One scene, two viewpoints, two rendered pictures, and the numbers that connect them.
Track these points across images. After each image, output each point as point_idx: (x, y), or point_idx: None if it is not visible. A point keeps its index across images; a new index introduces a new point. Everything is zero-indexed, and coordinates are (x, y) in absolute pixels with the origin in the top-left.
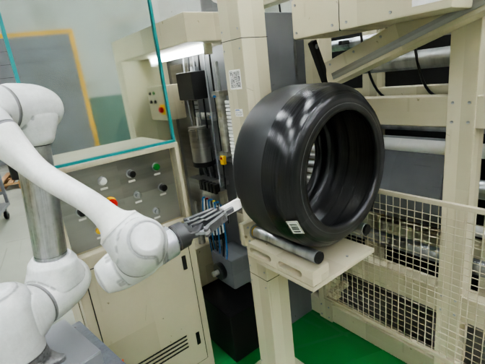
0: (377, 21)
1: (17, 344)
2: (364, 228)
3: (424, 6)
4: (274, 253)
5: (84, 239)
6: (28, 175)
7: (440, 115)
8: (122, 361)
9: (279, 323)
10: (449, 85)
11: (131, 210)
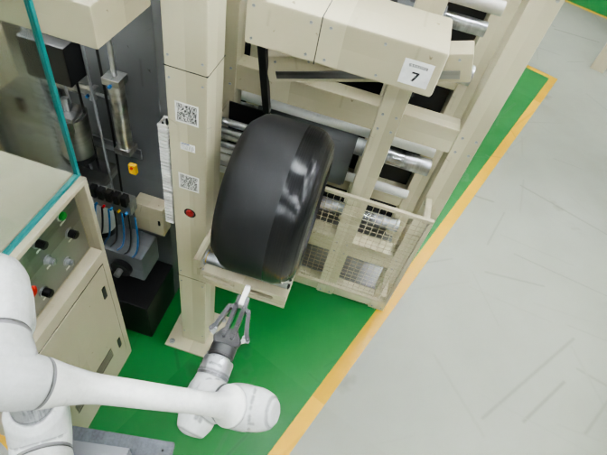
0: (359, 75)
1: None
2: None
3: (408, 86)
4: (239, 282)
5: None
6: (104, 403)
7: (368, 119)
8: (132, 436)
9: (209, 303)
10: (383, 99)
11: (44, 279)
